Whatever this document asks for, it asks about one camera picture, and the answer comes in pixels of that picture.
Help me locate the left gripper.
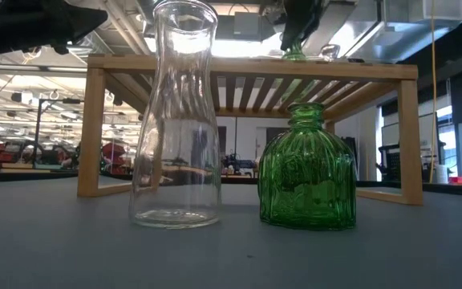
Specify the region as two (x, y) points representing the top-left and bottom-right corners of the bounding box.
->
(0, 0), (108, 59)

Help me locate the small green glass vase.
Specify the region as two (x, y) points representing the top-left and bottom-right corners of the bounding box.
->
(281, 39), (317, 108)

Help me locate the tall clear glass carafe vase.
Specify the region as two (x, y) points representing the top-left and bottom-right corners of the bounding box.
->
(128, 0), (223, 230)

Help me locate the squat green ribbed glass vase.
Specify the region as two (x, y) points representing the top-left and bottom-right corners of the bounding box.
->
(257, 102), (358, 232)

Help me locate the wooden slatted shelf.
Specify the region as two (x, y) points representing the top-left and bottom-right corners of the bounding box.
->
(77, 53), (424, 207)

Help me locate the small clear glass vase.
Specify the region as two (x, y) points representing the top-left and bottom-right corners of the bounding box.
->
(319, 43), (341, 62)

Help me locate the grey ceiling vent box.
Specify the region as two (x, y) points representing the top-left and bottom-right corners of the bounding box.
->
(233, 11), (262, 41)

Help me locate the black metal stand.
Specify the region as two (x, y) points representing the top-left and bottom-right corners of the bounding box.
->
(31, 97), (83, 169)

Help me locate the red cabinet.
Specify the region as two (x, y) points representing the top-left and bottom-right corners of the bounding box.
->
(100, 142), (127, 174)

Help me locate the black crate cart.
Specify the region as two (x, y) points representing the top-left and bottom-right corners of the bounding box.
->
(377, 143), (401, 182)

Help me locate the white paper roll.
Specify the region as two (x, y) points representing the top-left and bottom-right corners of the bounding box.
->
(435, 163), (449, 185)

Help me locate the silver ceiling air duct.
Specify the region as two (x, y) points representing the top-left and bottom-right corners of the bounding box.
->
(301, 0), (462, 64)

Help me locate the yellow hanging cable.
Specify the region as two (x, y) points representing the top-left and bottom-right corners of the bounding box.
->
(428, 0), (440, 185)

